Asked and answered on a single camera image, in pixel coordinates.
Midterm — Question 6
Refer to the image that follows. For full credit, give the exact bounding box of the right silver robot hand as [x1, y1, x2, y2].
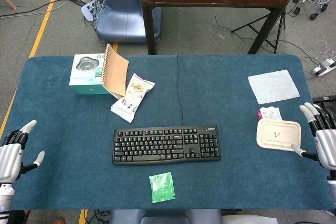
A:
[290, 102, 336, 171]

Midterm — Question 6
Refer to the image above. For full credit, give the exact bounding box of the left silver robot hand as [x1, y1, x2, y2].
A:
[0, 120, 46, 184]

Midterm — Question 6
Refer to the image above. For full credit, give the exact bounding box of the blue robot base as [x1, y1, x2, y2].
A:
[95, 0, 162, 44]

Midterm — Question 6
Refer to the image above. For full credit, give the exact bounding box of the black computer keyboard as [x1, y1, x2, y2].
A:
[112, 125, 222, 166]

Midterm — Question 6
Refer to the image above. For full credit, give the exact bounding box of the beige pulp tray lid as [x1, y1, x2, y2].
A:
[256, 118, 302, 153]

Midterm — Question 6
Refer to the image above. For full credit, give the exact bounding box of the white pink sachet packet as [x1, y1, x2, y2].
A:
[258, 106, 283, 121]

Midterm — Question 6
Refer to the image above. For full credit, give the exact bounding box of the white extension socket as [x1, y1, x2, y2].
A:
[311, 59, 336, 78]

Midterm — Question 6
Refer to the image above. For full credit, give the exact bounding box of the white paper napkin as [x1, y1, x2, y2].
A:
[247, 69, 300, 105]

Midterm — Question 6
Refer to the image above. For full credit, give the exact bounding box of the white teal product box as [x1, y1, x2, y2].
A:
[69, 54, 111, 95]

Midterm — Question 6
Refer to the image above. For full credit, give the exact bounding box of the black tripod stand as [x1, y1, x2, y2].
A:
[230, 11, 287, 55]

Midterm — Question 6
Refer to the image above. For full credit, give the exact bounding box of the brown spiral notebook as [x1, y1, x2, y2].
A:
[100, 43, 130, 100]

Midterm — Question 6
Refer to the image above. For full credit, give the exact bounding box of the white snack bag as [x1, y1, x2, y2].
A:
[110, 73, 155, 124]

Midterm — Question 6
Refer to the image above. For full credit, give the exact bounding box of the green sachet packet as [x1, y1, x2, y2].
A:
[149, 172, 177, 204]

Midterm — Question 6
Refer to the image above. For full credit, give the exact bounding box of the blue table mat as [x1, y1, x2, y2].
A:
[0, 54, 336, 211]

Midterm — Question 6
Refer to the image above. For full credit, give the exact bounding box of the white power strip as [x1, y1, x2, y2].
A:
[80, 0, 106, 23]

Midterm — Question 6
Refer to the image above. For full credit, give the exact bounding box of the blue robot torso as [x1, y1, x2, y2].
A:
[108, 209, 279, 224]

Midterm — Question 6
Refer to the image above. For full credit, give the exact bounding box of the black keyboard cable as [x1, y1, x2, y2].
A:
[176, 55, 185, 126]

